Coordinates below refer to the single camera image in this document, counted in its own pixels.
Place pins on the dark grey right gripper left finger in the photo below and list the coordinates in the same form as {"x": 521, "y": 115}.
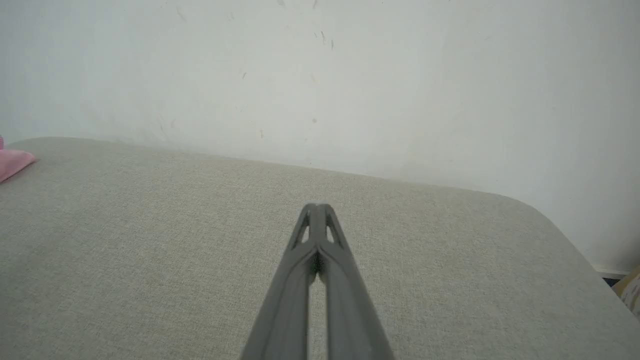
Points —
{"x": 287, "y": 305}

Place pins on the beige cardboard box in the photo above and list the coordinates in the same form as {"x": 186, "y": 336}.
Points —
{"x": 631, "y": 292}

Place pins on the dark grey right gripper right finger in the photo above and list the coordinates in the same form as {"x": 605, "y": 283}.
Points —
{"x": 347, "y": 310}

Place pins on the pink shorts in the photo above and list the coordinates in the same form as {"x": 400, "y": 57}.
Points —
{"x": 12, "y": 162}

